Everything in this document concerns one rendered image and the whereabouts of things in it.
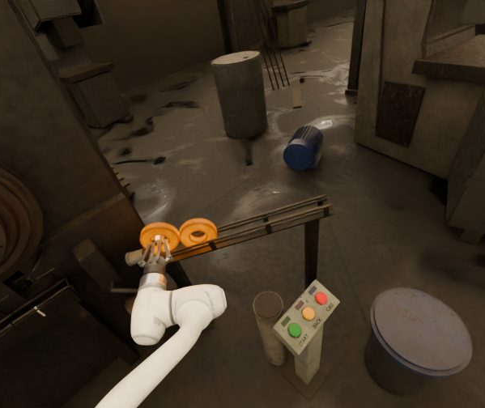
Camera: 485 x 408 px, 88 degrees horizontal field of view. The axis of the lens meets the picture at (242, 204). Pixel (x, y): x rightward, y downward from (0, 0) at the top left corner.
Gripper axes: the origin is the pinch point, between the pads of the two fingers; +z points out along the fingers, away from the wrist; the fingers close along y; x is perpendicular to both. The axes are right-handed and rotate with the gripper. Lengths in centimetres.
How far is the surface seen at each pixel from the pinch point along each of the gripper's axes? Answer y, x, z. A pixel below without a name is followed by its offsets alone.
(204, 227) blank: 19.2, 0.6, -1.6
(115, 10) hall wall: -140, 50, 663
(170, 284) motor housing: -3.6, -24.9, -7.6
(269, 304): 38, -23, -28
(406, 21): 181, 28, 129
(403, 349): 80, -31, -50
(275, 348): 37, -52, -35
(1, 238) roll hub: -31.8, 30.1, -17.4
